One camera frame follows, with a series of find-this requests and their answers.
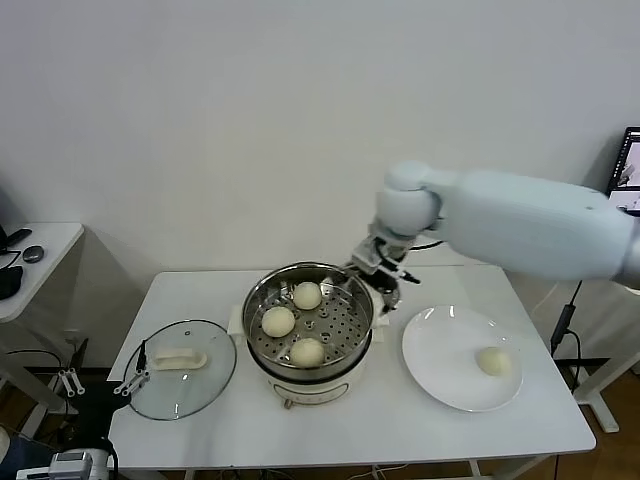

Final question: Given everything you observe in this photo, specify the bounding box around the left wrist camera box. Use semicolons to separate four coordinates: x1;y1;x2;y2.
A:
48;448;112;480

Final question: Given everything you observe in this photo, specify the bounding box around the white round plate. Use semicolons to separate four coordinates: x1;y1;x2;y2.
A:
402;304;525;414

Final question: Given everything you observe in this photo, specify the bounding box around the white steamed baozi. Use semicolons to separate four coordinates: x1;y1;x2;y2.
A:
474;346;514;377
261;306;297;339
289;337;326;369
292;281;324;310

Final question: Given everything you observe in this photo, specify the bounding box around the white charging cable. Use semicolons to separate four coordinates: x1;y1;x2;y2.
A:
531;282;557;318

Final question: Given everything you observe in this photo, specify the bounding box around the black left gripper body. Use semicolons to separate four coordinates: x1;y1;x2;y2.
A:
69;391;130;450

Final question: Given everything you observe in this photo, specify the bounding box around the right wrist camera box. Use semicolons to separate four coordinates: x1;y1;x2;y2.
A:
349;238;389;275

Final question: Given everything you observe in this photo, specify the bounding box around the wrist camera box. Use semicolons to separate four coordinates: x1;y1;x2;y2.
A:
349;238;389;275
48;448;112;480

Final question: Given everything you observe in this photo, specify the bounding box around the white desk with legs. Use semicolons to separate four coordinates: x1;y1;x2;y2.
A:
572;292;640;434

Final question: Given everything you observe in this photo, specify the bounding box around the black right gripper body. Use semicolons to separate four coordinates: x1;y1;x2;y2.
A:
372;269;403;300

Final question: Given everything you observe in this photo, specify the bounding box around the black power adapter cable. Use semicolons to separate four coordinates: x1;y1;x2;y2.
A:
549;279;586;396

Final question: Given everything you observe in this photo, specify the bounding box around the white side table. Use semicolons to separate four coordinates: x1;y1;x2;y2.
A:
0;221;86;441

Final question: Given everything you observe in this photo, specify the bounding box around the stainless steel steamer basket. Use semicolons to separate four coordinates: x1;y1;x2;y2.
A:
242;262;375;374

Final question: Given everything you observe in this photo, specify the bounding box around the cream electric cooker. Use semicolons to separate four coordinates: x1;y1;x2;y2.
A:
227;294;392;409

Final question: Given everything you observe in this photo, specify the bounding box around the blue jeans leg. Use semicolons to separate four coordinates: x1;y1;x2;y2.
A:
0;427;56;480

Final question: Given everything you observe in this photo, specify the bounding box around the dark laptop open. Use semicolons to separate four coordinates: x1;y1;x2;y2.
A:
604;125;640;217

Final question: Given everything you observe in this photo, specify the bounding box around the glass lid white handle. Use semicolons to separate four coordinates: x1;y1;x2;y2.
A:
124;318;238;421

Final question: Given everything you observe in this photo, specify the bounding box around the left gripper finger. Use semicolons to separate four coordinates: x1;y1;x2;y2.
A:
113;339;153;398
56;337;91;399

